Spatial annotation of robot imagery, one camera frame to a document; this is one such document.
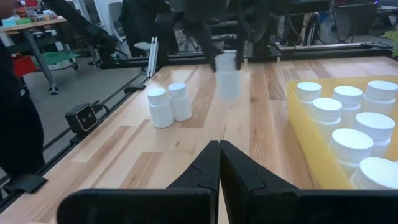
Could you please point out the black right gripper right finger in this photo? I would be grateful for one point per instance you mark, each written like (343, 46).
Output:
(242, 186)

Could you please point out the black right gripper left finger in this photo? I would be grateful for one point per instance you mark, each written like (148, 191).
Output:
(205, 171)

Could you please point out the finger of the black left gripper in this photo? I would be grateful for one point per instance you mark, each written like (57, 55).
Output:
(205, 43)
(238, 43)

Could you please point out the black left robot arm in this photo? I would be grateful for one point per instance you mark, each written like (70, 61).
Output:
(262, 34)

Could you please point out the yellow translucent plastic basket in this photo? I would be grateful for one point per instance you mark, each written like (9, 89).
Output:
(314, 149)

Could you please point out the black floor fan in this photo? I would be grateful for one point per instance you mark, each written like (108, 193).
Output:
(335, 28)

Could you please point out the green sheet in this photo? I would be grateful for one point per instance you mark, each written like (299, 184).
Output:
(59, 57)

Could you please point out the green plant in white pot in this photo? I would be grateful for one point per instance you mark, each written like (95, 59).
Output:
(393, 37)

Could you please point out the wooden top desk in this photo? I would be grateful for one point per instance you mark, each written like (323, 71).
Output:
(31, 25)

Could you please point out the red bin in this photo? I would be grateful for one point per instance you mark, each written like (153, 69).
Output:
(23, 65)

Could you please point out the person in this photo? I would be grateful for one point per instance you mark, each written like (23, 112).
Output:
(18, 124)

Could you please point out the black table-level camera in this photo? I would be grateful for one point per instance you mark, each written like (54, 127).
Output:
(82, 118)

